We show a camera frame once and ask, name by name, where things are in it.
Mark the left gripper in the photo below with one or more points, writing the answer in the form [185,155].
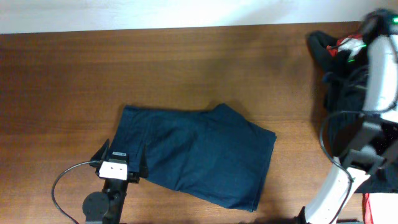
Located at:
[134,178]

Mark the navy blue shorts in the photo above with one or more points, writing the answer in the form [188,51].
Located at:
[215,155]

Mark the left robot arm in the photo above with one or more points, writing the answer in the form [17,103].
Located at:
[106,206]

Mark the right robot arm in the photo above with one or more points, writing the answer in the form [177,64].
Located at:
[359,134]

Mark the black garment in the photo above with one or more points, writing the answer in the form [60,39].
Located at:
[336,69]

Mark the red and white shirt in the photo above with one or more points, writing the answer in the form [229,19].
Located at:
[361,142]

